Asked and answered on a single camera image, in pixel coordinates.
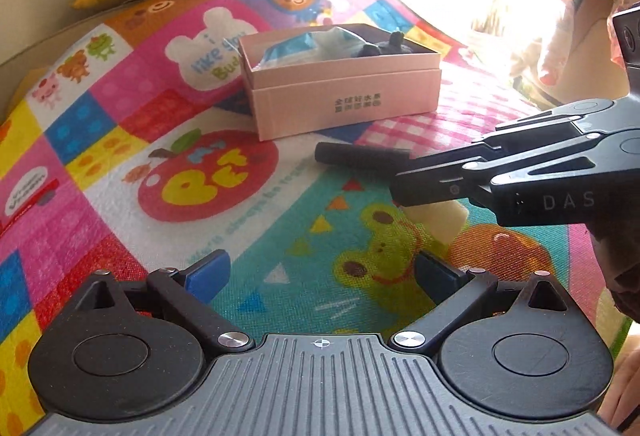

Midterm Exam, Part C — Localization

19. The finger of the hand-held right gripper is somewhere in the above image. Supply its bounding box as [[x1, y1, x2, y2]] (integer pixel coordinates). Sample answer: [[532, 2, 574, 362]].
[[412, 98, 640, 162], [389, 128, 640, 208]]

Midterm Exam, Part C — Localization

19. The beige bed frame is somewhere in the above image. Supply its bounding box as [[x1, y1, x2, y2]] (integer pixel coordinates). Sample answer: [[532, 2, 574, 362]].
[[0, 1, 151, 117]]

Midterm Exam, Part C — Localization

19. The colourful printed play mat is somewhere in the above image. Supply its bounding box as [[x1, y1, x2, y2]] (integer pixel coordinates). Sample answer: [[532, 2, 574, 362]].
[[0, 0, 633, 436]]

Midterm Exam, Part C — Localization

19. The pink cardboard box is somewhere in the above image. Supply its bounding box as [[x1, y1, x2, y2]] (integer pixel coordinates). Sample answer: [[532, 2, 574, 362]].
[[237, 22, 443, 142]]

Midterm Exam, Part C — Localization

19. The black plush toy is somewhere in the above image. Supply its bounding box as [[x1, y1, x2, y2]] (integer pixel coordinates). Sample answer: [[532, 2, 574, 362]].
[[350, 31, 416, 59]]

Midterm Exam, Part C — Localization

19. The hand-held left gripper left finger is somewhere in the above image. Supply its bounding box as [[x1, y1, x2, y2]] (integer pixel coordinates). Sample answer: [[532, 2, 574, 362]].
[[67, 250, 255, 357]]

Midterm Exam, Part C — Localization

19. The blue tissue pack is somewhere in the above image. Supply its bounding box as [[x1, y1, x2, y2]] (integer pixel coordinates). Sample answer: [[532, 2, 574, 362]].
[[257, 27, 361, 67]]

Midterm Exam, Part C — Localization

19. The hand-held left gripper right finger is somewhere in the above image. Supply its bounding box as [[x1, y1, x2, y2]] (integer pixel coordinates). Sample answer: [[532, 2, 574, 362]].
[[390, 251, 577, 356]]

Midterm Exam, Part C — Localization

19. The person's pink clothing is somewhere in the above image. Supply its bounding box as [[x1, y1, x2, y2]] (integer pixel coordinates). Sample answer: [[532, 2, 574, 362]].
[[600, 316, 640, 432]]

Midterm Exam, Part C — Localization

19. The person's right hand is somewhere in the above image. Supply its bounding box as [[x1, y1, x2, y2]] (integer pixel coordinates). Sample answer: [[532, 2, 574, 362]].
[[587, 223, 640, 317]]

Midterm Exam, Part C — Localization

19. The black tube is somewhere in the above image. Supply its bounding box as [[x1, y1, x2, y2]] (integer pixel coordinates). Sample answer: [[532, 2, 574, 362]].
[[314, 141, 413, 170]]

